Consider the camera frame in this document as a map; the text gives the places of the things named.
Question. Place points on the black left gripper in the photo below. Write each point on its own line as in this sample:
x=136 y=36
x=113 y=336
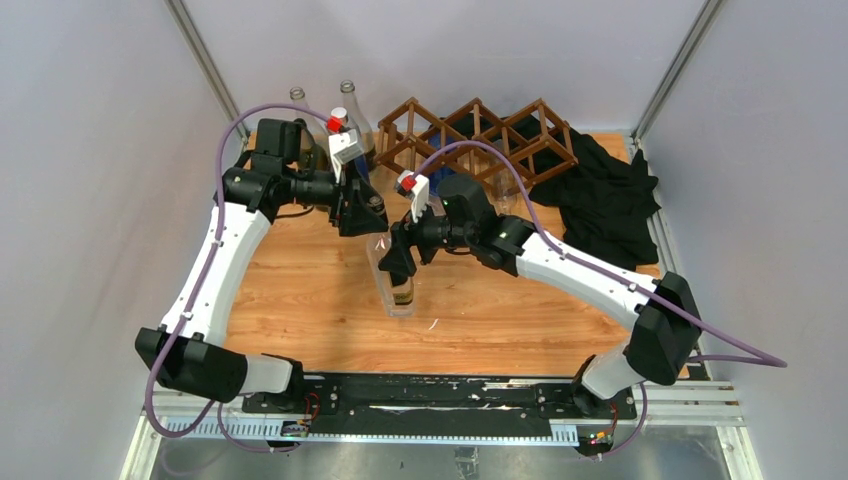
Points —
x=351 y=211

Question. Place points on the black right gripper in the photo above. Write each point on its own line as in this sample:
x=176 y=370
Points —
x=399 y=259

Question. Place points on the clear square glass bottle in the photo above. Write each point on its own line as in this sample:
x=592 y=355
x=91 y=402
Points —
x=397 y=301

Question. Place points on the dark green wine bottle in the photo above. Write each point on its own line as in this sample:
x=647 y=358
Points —
x=313 y=145

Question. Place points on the clear bottle with black label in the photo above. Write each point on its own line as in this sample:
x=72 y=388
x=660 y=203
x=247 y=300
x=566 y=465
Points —
x=355 y=113

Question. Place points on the tall clear glass bottle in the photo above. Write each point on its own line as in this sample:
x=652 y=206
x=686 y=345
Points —
x=299 y=99

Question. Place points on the small clear glass bottle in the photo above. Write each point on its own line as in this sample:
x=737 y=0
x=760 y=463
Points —
x=503 y=199

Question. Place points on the blue labelled clear bottle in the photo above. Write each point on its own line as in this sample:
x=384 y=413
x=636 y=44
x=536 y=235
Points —
x=339 y=122

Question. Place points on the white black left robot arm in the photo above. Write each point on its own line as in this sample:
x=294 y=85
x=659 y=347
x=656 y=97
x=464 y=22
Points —
x=185 y=352

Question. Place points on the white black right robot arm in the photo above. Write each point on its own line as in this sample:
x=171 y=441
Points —
x=653 y=309

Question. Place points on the brown wooden wine rack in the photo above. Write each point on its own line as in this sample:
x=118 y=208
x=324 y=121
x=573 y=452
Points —
x=473 y=140

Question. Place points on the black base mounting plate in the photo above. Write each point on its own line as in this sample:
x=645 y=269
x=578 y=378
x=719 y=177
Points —
x=439 y=406

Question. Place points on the black cloth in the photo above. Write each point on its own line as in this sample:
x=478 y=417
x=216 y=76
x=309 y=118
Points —
x=604 y=203

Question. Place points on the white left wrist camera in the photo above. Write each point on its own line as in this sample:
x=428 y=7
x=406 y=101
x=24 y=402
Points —
x=344 y=147

